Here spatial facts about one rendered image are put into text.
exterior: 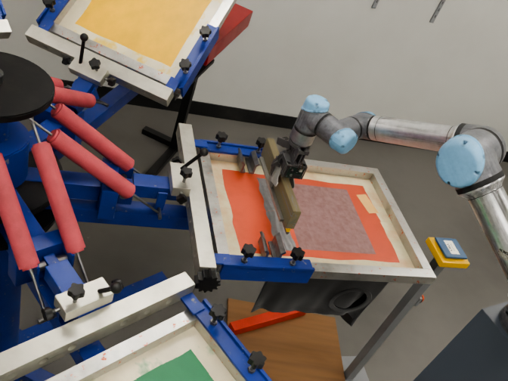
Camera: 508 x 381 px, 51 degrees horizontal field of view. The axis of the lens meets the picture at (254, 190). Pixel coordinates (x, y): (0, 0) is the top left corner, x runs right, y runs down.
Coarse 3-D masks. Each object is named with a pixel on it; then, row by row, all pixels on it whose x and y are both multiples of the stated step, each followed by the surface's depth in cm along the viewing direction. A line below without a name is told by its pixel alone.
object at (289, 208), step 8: (272, 144) 188; (264, 152) 192; (272, 152) 185; (272, 160) 183; (280, 176) 175; (280, 184) 174; (288, 184) 173; (280, 192) 174; (288, 192) 170; (280, 200) 173; (288, 200) 167; (296, 200) 168; (280, 208) 172; (288, 208) 167; (296, 208) 165; (288, 216) 166; (296, 216) 165; (288, 224) 166
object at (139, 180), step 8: (136, 176) 169; (144, 176) 170; (152, 176) 171; (160, 176) 172; (136, 184) 166; (144, 184) 167; (152, 184) 168; (160, 184) 169; (168, 184) 170; (136, 192) 167; (144, 192) 168; (152, 192) 169; (168, 192) 170; (176, 200) 173
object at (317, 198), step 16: (224, 176) 196; (240, 176) 199; (256, 176) 202; (240, 192) 192; (256, 192) 195; (304, 192) 204; (320, 192) 207; (336, 192) 211; (352, 192) 214; (240, 208) 186; (256, 208) 189; (304, 208) 197; (320, 208) 200; (336, 208) 203; (352, 208) 206
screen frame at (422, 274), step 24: (312, 168) 214; (336, 168) 217; (360, 168) 223; (216, 192) 183; (384, 192) 215; (216, 216) 174; (216, 240) 166; (408, 240) 196; (312, 264) 171; (336, 264) 175
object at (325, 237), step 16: (240, 224) 180; (256, 224) 182; (304, 224) 190; (320, 224) 193; (336, 224) 196; (352, 224) 199; (368, 224) 202; (240, 240) 174; (256, 240) 176; (304, 240) 184; (320, 240) 186; (336, 240) 189; (352, 240) 192; (368, 240) 194; (384, 240) 197; (304, 256) 178; (320, 256) 180; (336, 256) 183; (352, 256) 185; (368, 256) 188; (384, 256) 191
